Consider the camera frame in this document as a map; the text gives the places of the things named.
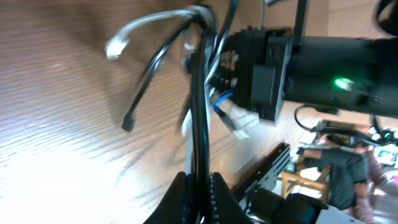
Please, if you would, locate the white usb cable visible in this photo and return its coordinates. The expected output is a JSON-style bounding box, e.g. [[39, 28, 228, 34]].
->
[[104, 5, 249, 175]]

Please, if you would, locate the seated person in background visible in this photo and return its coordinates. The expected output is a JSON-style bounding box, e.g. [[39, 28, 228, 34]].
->
[[295, 136, 397, 223]]

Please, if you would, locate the wooden chair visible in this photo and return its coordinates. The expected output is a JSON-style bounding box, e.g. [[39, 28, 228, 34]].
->
[[281, 166, 331, 203]]

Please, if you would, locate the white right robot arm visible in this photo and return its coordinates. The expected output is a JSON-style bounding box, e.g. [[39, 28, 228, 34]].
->
[[210, 1, 397, 121]]

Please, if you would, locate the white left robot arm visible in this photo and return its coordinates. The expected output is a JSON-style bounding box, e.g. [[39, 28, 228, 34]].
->
[[145, 172, 360, 224]]

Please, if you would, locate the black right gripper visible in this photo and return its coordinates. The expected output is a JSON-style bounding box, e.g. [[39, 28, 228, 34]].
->
[[210, 27, 292, 121]]

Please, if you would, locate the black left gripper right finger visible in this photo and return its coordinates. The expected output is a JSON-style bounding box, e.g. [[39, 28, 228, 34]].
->
[[208, 172, 252, 224]]

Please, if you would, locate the black usb cable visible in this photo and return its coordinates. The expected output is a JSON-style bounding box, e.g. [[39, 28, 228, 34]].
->
[[121, 0, 240, 224]]

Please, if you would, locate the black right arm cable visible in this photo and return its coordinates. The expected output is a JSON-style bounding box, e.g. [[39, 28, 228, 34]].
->
[[294, 104, 340, 133]]

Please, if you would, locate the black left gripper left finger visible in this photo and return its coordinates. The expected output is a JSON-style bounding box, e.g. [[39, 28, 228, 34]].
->
[[144, 172, 195, 224]]

